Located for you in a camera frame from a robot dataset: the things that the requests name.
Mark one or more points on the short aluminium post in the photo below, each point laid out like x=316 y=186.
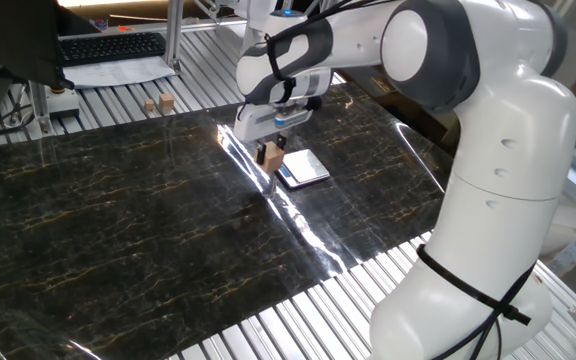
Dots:
x=40 y=107

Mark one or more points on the black keyboard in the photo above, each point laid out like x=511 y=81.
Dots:
x=113 y=47

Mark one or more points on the tiny wooden cube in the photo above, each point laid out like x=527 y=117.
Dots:
x=149 y=105

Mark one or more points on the black marble pattern mat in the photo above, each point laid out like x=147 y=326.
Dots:
x=118 y=225

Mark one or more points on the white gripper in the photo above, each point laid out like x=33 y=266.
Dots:
x=253 y=122

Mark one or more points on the tall aluminium post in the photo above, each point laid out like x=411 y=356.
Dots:
x=173 y=30

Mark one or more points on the silver digital scale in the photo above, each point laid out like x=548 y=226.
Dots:
x=305 y=167

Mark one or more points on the medium wooden cube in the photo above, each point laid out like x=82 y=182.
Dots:
x=166 y=103

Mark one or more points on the white emergency stop box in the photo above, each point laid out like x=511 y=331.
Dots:
x=63 y=105

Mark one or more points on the aluminium rail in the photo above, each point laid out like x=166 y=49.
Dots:
x=203 y=24

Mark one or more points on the silver wrist camera blue ends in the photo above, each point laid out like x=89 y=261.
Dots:
x=293 y=119

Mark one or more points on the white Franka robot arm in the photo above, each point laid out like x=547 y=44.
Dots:
x=508 y=150

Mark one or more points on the black monitor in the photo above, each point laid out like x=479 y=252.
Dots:
x=13 y=35

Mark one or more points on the white paper sheet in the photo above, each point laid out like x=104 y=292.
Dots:
x=118 y=74

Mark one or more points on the large wooden cube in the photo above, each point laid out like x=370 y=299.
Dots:
x=273 y=162

